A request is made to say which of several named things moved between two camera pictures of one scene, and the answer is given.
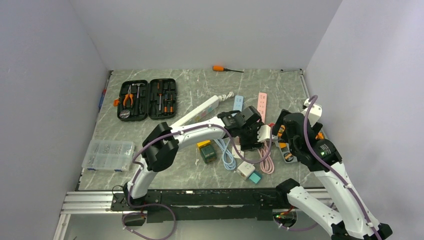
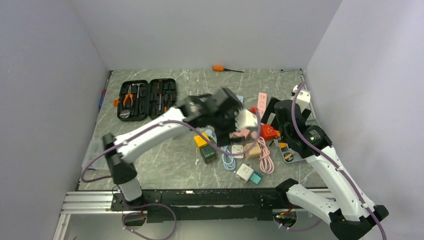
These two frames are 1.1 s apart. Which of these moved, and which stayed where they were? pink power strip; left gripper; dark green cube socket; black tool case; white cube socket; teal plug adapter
Moved: left gripper; white cube socket
Stayed: teal plug adapter; pink power strip; dark green cube socket; black tool case
